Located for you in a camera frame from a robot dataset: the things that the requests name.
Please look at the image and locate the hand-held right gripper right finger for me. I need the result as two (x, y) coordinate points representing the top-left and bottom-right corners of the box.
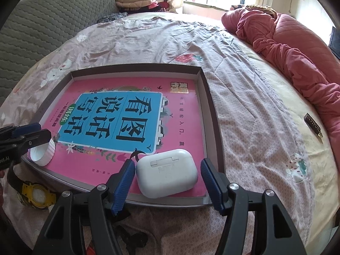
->
(200, 158), (309, 255)

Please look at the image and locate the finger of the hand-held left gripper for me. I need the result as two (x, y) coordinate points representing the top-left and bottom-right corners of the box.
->
(0, 123), (41, 140)
(0, 129), (52, 156)

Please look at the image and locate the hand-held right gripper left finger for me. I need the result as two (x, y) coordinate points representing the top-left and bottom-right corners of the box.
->
(32, 159), (136, 255)

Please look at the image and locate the white ribbed bottle cap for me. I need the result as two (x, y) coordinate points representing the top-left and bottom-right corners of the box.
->
(28, 138), (56, 167)

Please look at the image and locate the white earbuds case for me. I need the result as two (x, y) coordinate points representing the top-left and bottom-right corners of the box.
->
(131, 147), (199, 199)

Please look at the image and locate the yellow digital watch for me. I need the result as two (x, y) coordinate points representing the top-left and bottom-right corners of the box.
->
(7, 162), (57, 210)

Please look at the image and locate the grey cardboard tray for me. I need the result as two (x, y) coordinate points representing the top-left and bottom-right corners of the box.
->
(21, 63), (226, 208)

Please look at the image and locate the pink picture book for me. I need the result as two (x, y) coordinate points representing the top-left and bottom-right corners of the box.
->
(40, 76), (208, 198)

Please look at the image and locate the printed pink bed cover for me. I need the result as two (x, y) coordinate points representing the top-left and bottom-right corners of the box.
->
(0, 12), (316, 255)

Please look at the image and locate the grey quilted headboard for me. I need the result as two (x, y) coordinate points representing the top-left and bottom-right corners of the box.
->
(0, 0), (120, 107)

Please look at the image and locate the cream bed sheet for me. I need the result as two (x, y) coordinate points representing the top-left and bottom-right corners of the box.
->
(239, 32), (336, 247)

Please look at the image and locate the small black box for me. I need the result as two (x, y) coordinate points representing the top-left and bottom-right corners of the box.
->
(304, 112), (324, 138)

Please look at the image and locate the dark patterned cloth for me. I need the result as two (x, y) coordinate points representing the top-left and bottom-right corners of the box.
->
(97, 12), (126, 24)

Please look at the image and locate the pink quilted blanket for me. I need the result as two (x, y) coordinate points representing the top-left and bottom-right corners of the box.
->
(221, 5), (340, 162)

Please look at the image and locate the pile of dark clothes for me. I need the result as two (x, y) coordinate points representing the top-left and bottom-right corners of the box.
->
(119, 0), (170, 14)

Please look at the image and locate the brown knitted cloth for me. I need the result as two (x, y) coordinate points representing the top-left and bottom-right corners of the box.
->
(246, 4), (277, 16)

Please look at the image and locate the black television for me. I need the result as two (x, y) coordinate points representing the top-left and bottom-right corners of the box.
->
(329, 27), (340, 59)

